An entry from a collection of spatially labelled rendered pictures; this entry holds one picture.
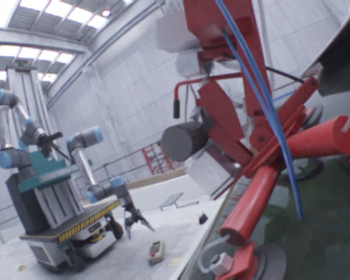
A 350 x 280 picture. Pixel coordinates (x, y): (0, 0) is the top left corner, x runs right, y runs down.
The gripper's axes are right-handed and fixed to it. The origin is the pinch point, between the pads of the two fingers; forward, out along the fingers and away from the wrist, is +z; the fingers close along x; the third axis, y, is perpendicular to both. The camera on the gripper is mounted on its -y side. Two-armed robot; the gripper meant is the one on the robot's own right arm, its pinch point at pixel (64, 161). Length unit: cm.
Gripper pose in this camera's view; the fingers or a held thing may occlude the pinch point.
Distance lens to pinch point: 114.0
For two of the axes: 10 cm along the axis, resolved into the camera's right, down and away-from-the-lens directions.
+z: 7.4, 6.7, -0.2
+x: 0.7, -1.0, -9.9
